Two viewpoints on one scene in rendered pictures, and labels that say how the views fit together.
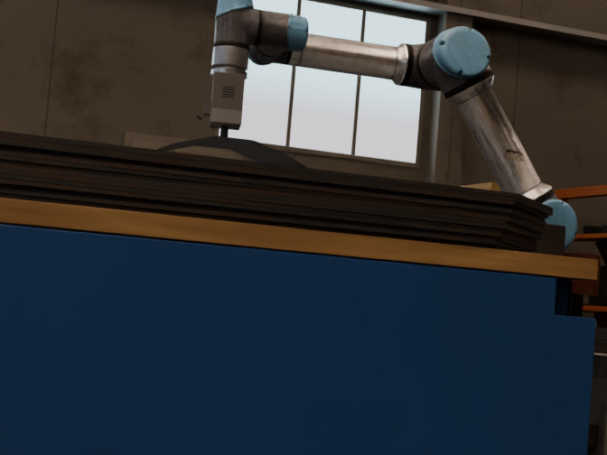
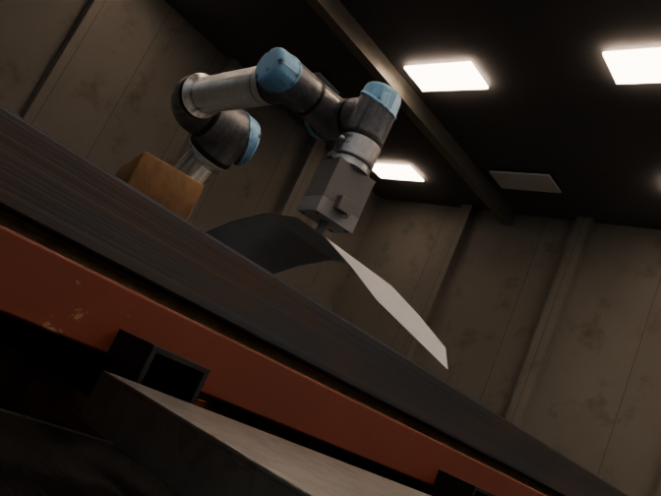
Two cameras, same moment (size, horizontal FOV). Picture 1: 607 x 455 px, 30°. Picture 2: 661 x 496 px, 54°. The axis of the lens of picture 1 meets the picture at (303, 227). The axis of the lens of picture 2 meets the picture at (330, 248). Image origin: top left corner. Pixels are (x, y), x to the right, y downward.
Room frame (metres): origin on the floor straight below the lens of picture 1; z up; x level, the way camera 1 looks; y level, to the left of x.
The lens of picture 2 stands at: (2.73, 1.17, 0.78)
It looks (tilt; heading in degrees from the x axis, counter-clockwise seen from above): 13 degrees up; 246
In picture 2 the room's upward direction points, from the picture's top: 24 degrees clockwise
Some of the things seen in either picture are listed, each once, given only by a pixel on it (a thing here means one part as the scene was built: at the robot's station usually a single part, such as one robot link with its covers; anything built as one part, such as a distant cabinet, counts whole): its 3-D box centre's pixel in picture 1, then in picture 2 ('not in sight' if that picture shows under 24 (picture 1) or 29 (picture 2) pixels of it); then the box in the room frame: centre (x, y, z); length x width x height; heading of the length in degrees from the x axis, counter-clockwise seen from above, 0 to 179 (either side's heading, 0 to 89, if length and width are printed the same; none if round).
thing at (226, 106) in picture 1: (221, 97); (340, 191); (2.32, 0.19, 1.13); 0.10 x 0.09 x 0.16; 97
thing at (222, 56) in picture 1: (229, 60); (354, 153); (2.32, 0.18, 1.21); 0.08 x 0.08 x 0.05
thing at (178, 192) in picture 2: not in sight; (147, 199); (2.65, 0.56, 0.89); 0.12 x 0.06 x 0.05; 90
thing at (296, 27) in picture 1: (278, 32); (330, 114); (2.36, 0.09, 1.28); 0.11 x 0.11 x 0.08; 15
